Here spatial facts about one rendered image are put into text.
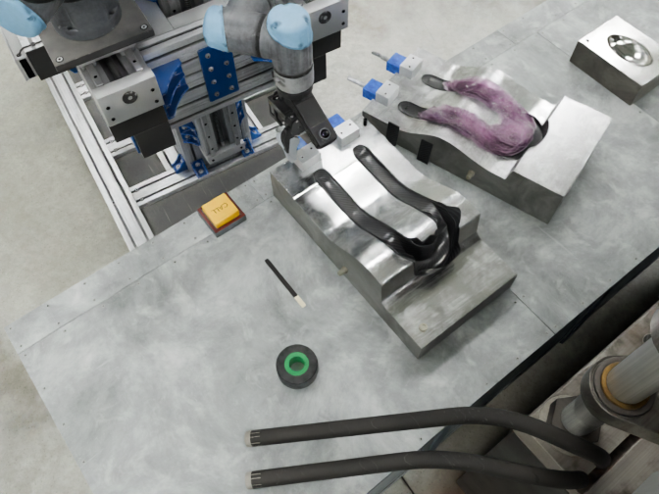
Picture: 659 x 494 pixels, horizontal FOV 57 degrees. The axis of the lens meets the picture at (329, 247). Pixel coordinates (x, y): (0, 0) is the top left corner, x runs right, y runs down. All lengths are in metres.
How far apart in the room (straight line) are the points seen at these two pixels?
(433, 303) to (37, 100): 2.16
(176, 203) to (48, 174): 0.68
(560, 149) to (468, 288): 0.39
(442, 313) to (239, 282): 0.43
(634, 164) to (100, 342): 1.26
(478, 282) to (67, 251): 1.63
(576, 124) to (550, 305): 0.41
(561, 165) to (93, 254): 1.67
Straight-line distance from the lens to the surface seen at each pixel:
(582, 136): 1.48
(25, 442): 2.23
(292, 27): 1.08
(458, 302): 1.24
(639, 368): 0.95
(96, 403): 1.29
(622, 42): 1.81
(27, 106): 2.97
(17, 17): 1.31
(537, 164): 1.39
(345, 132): 1.37
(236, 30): 1.13
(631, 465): 1.32
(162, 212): 2.17
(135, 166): 2.31
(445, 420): 1.10
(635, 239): 1.50
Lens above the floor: 1.96
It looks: 61 degrees down
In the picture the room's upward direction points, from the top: 1 degrees counter-clockwise
